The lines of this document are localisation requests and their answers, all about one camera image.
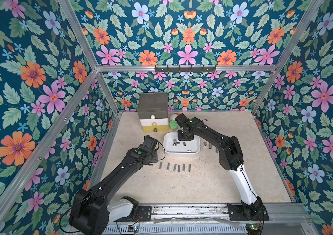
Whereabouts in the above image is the white plastic storage tray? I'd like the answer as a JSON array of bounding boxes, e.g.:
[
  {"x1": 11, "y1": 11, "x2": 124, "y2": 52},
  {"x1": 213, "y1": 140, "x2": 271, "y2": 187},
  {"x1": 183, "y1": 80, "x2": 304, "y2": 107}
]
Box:
[{"x1": 163, "y1": 132, "x2": 201, "y2": 157}]

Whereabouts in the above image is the sockets pile in tray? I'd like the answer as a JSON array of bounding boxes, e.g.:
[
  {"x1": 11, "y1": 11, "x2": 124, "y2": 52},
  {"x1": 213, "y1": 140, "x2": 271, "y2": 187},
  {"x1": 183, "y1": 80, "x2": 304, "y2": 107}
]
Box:
[{"x1": 172, "y1": 139, "x2": 181, "y2": 146}]

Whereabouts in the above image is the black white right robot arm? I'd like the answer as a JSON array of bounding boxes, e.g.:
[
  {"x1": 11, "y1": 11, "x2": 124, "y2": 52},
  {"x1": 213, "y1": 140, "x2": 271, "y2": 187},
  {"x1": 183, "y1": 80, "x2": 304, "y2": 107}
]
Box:
[{"x1": 175, "y1": 114, "x2": 265, "y2": 220}]

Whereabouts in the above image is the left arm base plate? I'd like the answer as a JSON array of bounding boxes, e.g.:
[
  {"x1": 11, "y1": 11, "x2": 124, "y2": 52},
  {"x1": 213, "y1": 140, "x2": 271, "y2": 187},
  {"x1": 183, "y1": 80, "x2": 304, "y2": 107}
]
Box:
[{"x1": 117, "y1": 206, "x2": 152, "y2": 222}]

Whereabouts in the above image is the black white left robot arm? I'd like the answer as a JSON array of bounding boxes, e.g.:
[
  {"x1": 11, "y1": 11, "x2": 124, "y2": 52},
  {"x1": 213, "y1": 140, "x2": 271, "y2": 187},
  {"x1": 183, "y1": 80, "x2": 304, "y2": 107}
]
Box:
[{"x1": 69, "y1": 136, "x2": 162, "y2": 235}]

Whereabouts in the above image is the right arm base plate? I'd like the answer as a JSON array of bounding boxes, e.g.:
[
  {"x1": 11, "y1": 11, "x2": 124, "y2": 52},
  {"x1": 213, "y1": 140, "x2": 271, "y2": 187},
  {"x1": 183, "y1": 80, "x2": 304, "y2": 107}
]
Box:
[{"x1": 227, "y1": 201, "x2": 269, "y2": 221}]

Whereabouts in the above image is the black wall hook rail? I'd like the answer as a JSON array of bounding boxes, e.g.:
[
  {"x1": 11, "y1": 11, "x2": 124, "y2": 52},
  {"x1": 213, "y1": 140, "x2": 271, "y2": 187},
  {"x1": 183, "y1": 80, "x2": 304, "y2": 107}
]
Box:
[{"x1": 154, "y1": 65, "x2": 216, "y2": 73}]

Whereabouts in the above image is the aluminium front rail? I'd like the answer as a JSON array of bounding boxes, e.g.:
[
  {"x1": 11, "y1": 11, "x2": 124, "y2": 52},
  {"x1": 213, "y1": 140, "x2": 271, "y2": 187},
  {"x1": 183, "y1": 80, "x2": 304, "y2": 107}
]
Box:
[{"x1": 63, "y1": 203, "x2": 320, "y2": 235}]

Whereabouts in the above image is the white orange ball toy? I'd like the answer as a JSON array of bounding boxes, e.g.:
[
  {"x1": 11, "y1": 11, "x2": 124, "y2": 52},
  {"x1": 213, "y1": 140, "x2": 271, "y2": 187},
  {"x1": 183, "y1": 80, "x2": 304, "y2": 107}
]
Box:
[{"x1": 169, "y1": 114, "x2": 178, "y2": 121}]

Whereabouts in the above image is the grey white yellow drawer box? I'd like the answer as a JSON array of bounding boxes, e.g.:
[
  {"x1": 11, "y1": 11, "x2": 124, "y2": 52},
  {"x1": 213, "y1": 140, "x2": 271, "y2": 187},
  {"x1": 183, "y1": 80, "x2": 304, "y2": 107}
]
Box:
[{"x1": 138, "y1": 92, "x2": 169, "y2": 132}]

